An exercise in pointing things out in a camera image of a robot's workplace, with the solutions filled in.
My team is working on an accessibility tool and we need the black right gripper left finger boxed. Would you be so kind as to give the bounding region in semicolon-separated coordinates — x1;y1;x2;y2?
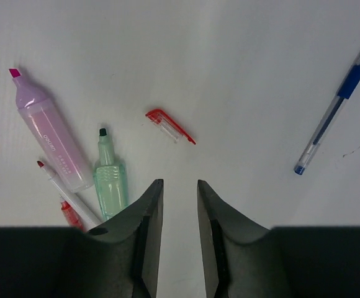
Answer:
85;179;164;297

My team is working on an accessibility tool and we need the green highlighter pen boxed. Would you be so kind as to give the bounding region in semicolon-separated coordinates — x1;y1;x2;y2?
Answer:
93;128;128;221

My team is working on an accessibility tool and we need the red ink clear pen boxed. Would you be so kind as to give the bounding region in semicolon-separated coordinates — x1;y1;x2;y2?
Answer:
60;196;86;232

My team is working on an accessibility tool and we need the red clear pen cap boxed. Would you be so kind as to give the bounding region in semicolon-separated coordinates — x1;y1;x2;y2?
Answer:
145;109;196;145

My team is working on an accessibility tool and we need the thin white red marker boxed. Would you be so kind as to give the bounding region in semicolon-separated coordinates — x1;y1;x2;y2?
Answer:
37;160;102;227

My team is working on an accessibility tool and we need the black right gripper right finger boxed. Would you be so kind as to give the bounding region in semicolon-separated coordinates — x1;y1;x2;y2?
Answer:
197;180;289;297

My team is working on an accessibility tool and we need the blue grip gel pen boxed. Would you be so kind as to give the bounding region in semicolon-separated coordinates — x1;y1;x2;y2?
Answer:
294;51;360;176

